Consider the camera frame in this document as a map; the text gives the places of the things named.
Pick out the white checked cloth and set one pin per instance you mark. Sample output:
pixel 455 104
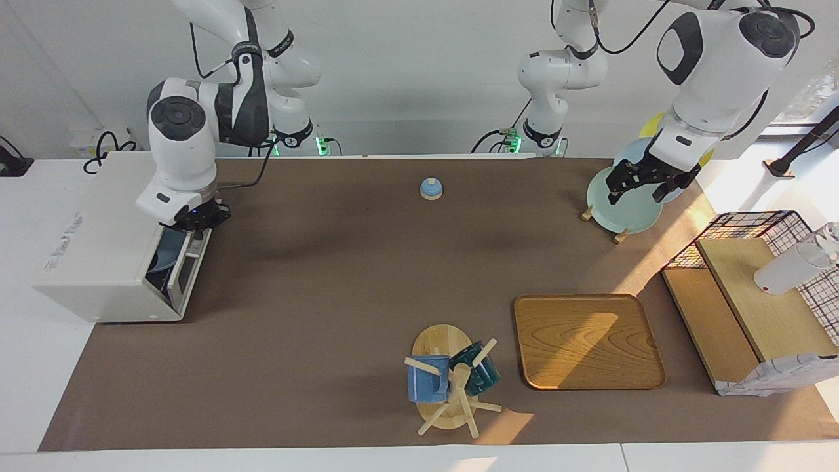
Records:
pixel 780 375

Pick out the white socket box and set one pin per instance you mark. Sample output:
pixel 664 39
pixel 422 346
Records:
pixel 80 141

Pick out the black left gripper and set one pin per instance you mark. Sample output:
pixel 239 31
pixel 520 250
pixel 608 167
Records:
pixel 649 174

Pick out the wooden plate rack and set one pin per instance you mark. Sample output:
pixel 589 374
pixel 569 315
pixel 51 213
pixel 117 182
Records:
pixel 621 237

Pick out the toaster oven glass door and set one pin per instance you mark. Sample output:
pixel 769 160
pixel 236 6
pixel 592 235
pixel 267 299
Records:
pixel 190 269

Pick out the pale green racked plate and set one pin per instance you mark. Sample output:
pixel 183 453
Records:
pixel 629 213

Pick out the dark green ceramic mug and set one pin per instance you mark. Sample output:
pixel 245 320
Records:
pixel 484 377

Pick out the wooden serving tray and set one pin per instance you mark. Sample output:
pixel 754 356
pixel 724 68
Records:
pixel 583 347

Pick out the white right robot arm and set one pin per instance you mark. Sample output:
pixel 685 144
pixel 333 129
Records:
pixel 183 144

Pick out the clear glass cup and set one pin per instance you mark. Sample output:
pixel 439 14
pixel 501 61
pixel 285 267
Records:
pixel 829 237

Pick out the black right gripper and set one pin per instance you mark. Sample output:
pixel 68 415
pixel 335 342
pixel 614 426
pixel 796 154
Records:
pixel 200 215

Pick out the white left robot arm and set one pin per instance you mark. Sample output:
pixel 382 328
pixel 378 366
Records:
pixel 721 65

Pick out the small blue call bell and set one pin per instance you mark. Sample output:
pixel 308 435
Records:
pixel 431 190

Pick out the light blue racked plate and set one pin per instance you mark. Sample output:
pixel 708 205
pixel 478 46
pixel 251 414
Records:
pixel 628 151

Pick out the yellow racked plate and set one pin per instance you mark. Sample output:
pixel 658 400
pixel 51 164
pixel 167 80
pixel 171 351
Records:
pixel 655 124

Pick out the wooden step shelf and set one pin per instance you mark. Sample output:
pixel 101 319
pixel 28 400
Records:
pixel 760 314

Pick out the brown table mat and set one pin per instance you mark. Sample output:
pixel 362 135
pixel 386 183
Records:
pixel 328 328

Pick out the blue ceramic mug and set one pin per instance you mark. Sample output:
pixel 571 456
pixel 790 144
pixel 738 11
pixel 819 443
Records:
pixel 426 387

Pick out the wooden mug tree stand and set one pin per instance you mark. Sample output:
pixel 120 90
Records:
pixel 440 341

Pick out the white toaster oven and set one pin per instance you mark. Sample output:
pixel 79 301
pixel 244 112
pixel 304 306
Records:
pixel 98 262

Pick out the black tripod stand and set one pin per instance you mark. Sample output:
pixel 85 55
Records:
pixel 803 144

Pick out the white plastic cup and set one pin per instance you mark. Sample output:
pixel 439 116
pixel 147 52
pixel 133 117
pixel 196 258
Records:
pixel 783 274

